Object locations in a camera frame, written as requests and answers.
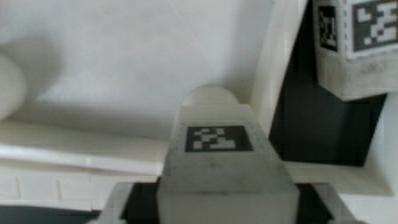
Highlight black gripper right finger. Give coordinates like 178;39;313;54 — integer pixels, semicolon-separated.
295;183;368;224

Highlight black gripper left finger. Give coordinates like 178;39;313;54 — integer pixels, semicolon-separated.
87;182;160;224

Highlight white table leg grasped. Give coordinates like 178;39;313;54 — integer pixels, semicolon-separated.
156;85;298;224

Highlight white square tabletop part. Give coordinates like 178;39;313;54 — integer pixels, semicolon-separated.
0;0;306;169

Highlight white table leg right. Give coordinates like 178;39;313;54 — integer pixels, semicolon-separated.
313;0;398;101

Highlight white U-shaped obstacle fence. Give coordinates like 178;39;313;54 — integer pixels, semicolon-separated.
0;96;398;224

